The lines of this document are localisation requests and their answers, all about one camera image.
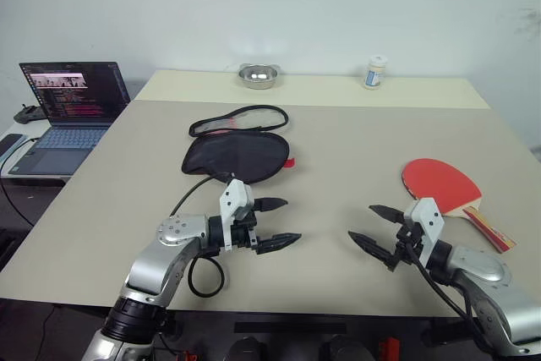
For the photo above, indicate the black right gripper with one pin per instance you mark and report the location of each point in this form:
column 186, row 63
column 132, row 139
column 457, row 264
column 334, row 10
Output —
column 408, row 242

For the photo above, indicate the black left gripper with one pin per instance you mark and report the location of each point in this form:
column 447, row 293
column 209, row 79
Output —
column 245, row 236

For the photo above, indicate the red table tennis paddle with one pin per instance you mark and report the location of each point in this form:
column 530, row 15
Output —
column 435, row 183

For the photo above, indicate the red and black paddle case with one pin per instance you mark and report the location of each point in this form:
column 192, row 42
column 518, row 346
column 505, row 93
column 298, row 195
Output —
column 236, row 156

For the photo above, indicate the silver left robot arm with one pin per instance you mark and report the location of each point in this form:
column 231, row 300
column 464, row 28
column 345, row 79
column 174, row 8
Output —
column 148, row 268

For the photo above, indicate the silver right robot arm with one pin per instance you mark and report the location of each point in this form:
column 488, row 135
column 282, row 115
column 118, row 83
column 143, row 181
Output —
column 486, row 268

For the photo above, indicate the black bar under table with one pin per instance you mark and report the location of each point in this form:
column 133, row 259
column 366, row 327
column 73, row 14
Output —
column 289, row 328

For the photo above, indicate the red block under table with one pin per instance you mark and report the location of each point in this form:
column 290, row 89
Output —
column 389, row 349

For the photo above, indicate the dark rounded shape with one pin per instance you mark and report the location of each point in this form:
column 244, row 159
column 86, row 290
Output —
column 342, row 349
column 247, row 350

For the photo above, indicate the small steel bowl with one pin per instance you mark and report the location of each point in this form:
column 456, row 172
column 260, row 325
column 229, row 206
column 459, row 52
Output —
column 258, row 82

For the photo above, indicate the white pill bottle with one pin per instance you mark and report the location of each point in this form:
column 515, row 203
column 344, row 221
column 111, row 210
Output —
column 374, row 75

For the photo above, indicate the small red part under table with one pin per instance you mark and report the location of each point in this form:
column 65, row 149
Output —
column 189, row 356

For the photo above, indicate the open blue-grey laptop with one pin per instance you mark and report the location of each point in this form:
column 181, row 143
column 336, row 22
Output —
column 72, row 94

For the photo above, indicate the black smartphone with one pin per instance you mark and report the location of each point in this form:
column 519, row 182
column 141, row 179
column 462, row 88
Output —
column 10, row 143

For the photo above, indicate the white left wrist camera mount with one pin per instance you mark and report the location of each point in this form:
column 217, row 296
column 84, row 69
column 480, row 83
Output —
column 232, row 200

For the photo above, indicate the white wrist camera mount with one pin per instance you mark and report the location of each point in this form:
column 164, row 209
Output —
column 232, row 200
column 431, row 219

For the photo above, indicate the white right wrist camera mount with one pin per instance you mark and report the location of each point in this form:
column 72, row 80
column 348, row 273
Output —
column 431, row 219

